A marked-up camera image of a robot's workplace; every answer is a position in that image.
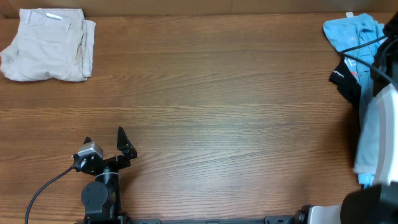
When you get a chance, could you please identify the light blue denim shorts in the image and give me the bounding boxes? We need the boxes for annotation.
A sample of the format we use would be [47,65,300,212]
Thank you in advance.
[353,98,380,188]

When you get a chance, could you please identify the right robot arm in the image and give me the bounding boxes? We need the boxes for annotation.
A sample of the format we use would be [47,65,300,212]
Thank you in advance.
[264,12,397,223]

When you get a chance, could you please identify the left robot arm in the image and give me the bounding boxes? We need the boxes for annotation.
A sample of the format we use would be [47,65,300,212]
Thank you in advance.
[73,127,137,224]

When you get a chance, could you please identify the folded beige trousers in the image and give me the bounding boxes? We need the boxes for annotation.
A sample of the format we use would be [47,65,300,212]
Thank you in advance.
[1,8,96,82]

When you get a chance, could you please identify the black garment with print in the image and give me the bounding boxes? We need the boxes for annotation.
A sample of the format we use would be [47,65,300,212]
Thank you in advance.
[329,59,361,108]

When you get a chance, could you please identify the light blue t-shirt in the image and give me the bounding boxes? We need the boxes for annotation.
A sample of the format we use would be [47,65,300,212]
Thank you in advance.
[322,11,388,189]

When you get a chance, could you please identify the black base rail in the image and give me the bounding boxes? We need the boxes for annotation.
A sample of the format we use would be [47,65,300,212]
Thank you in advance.
[81,215,294,224]

